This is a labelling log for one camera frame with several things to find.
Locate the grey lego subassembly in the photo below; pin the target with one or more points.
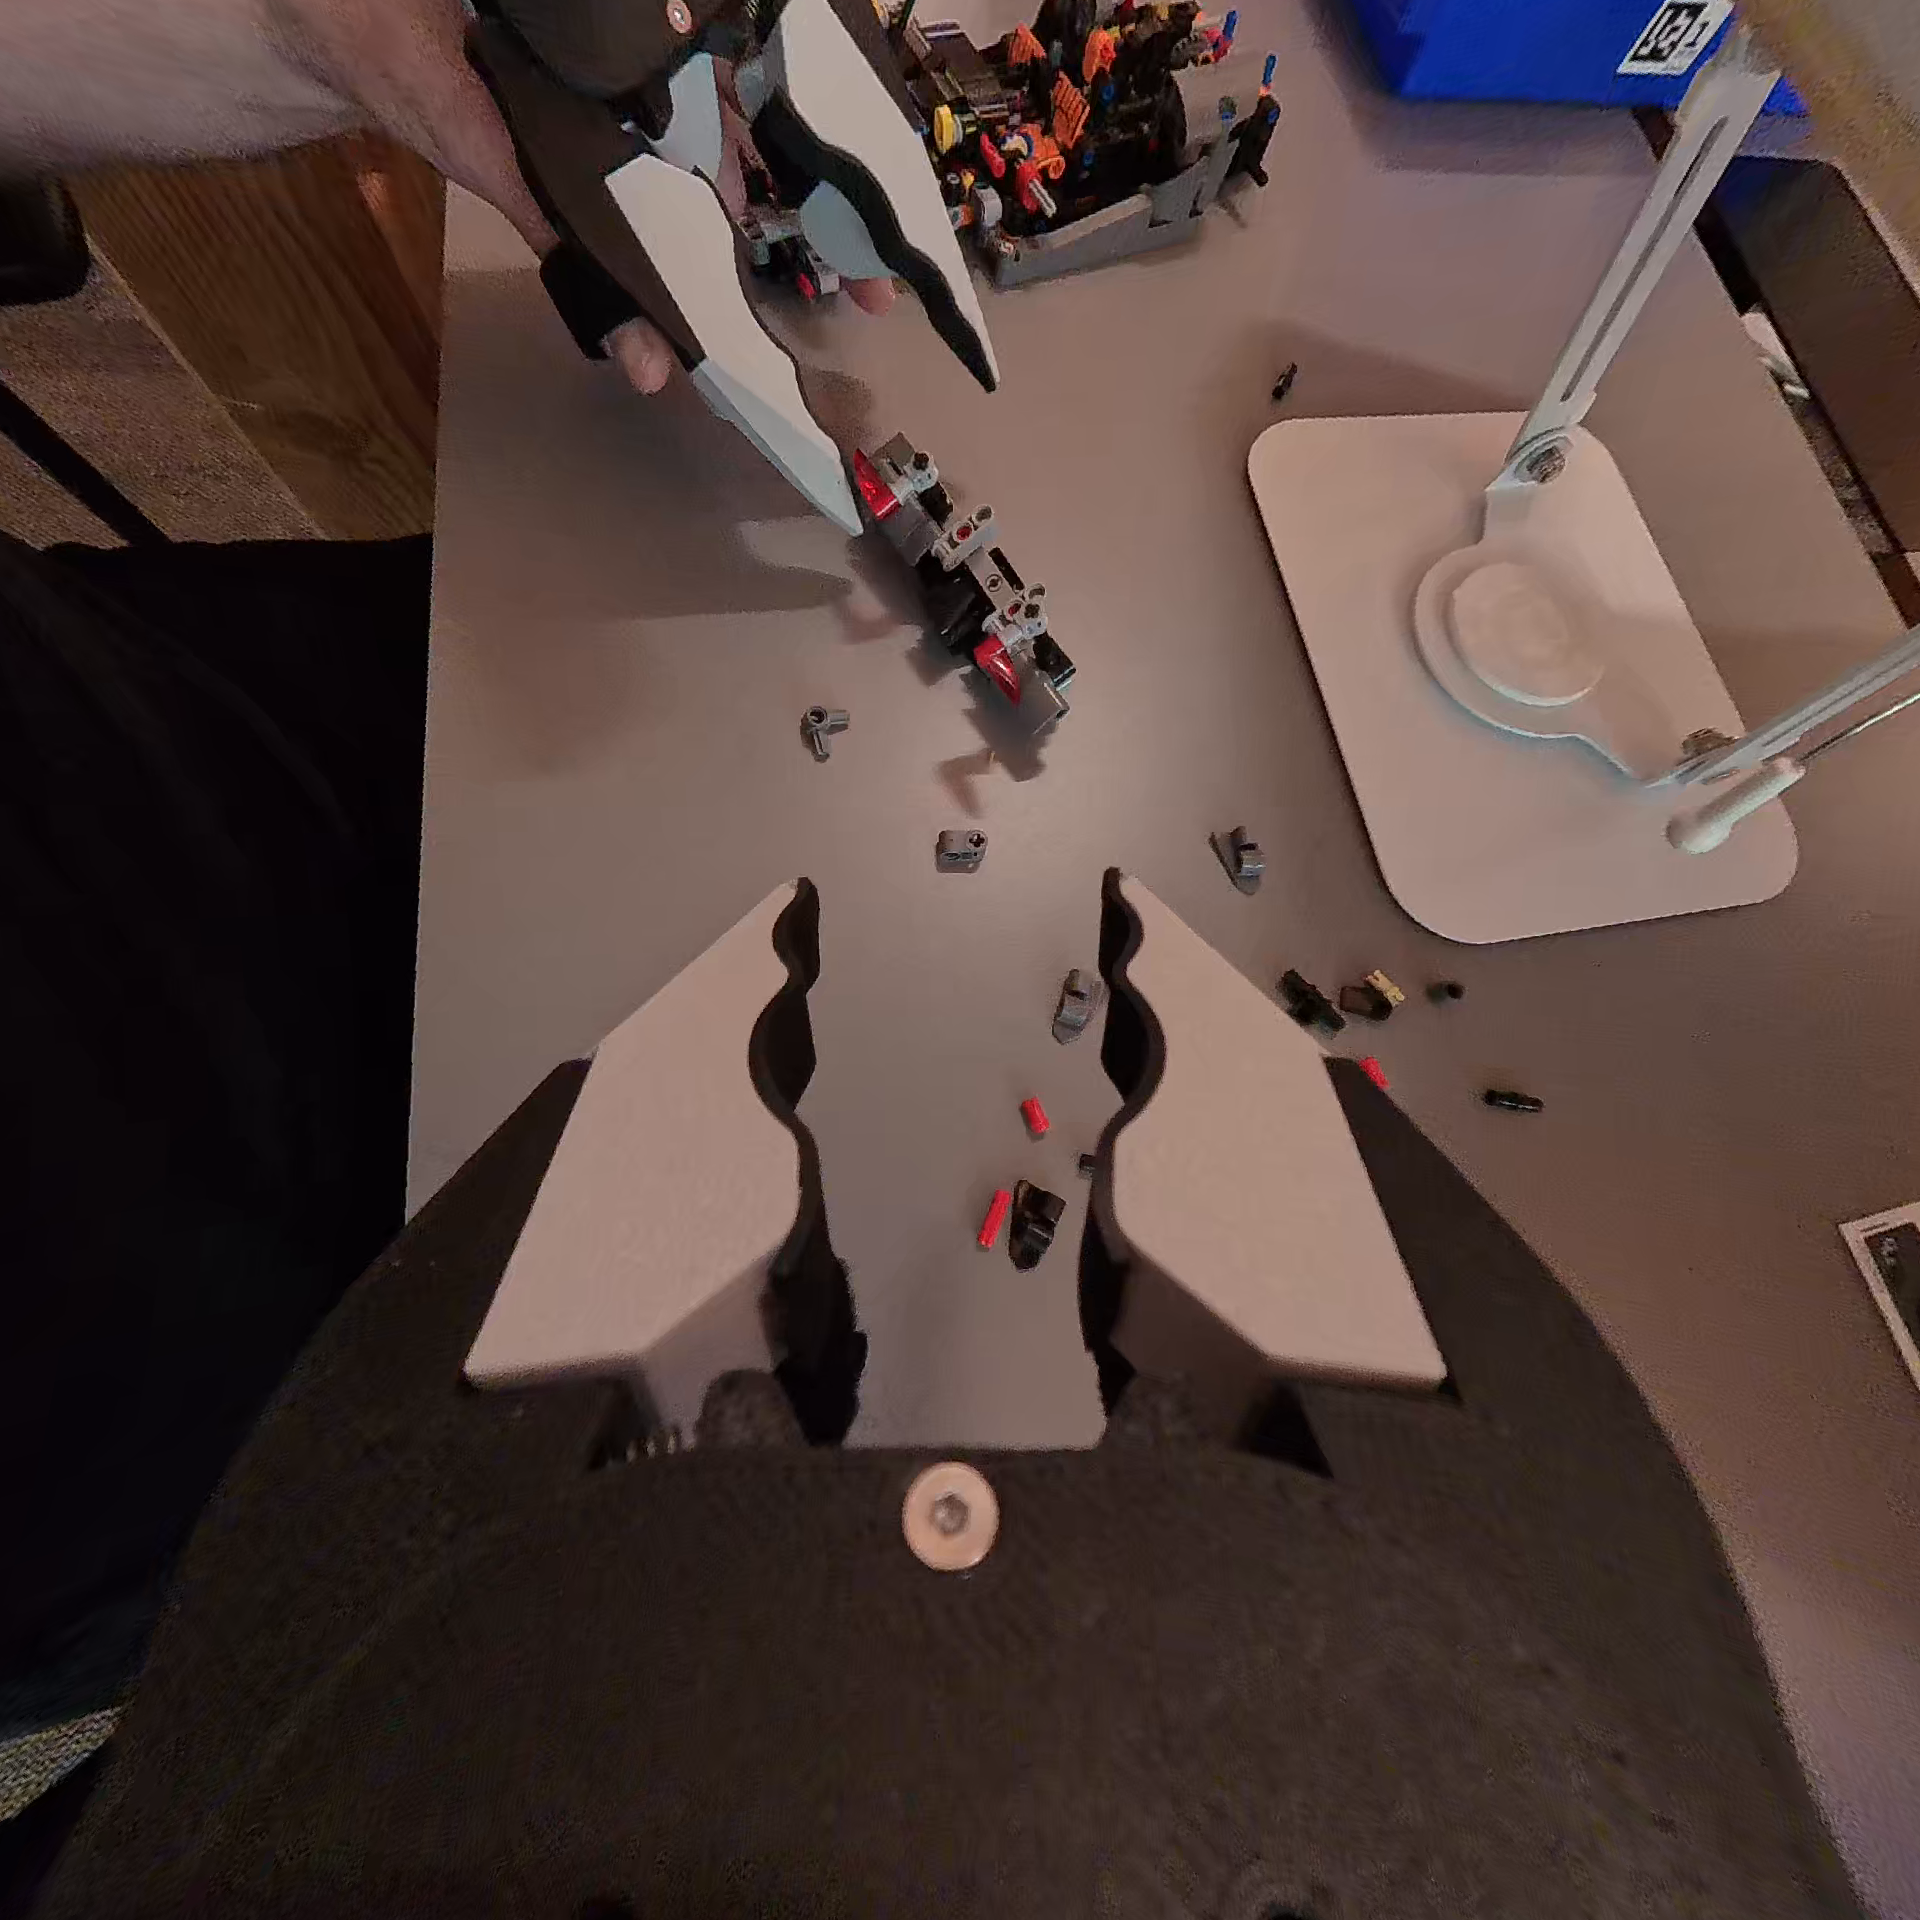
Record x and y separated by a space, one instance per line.
961 578

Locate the white metal book stand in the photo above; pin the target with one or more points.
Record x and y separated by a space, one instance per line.
1530 674

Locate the lego car chassis assembly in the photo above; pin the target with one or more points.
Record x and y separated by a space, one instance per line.
1080 119

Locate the black lego pin connector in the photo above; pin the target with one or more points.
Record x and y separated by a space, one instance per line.
1358 1004

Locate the blue plastic bin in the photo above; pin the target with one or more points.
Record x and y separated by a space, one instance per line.
1500 43

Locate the grey lego wedge panel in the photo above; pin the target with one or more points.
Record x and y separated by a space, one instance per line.
1080 1007
1239 861

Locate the lego sticker sheet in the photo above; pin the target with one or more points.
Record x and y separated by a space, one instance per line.
1890 1291

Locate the long red lego axle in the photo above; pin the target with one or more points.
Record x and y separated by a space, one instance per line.
995 1218

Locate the light grey lego connector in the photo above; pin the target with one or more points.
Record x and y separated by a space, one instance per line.
924 483

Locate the black lego cross connector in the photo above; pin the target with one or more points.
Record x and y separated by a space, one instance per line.
1310 1004

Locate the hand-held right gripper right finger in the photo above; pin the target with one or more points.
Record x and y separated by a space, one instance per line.
1261 1217

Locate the dark flat sheet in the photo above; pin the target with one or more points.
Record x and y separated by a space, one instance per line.
1828 330

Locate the grey lego axle connector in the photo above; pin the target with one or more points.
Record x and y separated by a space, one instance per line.
961 849

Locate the dark grey lego connector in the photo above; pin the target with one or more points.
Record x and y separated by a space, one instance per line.
821 729

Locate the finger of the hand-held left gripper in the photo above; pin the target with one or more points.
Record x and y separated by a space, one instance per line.
870 119
705 287

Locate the black lego panel piece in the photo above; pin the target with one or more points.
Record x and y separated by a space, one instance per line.
1037 1223

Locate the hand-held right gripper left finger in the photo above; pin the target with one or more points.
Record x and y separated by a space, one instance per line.
644 1199

